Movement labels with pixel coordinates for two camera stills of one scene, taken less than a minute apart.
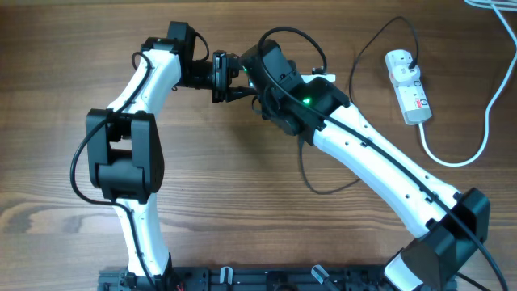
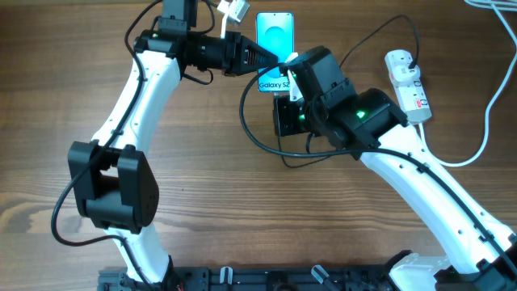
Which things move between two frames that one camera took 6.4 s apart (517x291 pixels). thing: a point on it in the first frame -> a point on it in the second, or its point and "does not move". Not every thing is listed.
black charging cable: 351,100 -> 279,145
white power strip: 414,103 does not move
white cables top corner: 499,5 does not move
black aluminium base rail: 263,279 does not move
